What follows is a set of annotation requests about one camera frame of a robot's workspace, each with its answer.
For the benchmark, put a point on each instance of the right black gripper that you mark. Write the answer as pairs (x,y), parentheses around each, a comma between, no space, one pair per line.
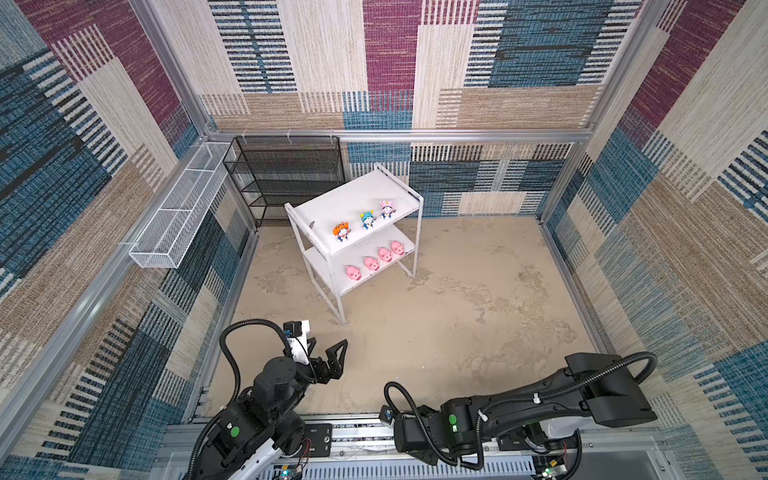
(429,457)

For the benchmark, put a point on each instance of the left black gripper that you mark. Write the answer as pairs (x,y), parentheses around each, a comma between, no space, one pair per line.
(322,375)

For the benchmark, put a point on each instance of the pink rubber pig toy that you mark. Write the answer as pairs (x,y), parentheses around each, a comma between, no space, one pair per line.
(385,255)
(353,273)
(371,264)
(397,248)

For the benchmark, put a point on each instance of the orange crab Doraemon figure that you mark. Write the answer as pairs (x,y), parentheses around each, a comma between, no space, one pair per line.
(341,231)

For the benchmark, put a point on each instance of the teal hooded Doraemon figure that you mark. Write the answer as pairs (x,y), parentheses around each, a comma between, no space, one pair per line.
(368,219)

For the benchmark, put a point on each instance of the pink hooded Doraemon figure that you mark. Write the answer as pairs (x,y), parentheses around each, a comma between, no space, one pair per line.
(387,209)

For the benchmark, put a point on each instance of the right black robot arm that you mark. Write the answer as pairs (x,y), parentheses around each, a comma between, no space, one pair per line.
(602,387)

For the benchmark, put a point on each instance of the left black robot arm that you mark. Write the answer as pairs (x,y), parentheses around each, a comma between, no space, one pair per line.
(258,414)

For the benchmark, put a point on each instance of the white two-tier metal shelf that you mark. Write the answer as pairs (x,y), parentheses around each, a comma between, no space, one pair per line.
(326,258)

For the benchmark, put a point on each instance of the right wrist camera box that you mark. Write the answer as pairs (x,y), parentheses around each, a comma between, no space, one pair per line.
(387,415)

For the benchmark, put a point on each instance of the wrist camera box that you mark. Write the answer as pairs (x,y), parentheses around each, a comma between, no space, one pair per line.
(297,336)
(387,415)

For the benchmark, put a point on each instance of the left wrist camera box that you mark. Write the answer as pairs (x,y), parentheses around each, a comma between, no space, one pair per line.
(297,336)

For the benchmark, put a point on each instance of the aluminium front rail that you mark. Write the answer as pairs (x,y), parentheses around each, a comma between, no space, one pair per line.
(363,448)

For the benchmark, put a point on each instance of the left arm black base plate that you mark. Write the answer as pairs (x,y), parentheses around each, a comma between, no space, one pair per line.
(317,441)

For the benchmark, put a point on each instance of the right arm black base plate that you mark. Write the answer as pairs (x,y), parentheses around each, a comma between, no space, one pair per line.
(549,436)

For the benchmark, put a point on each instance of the black mesh wire shelf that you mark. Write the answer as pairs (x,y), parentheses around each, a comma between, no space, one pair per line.
(270,171)

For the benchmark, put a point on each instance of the white wire mesh basket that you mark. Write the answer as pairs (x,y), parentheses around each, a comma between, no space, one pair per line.
(164,242)

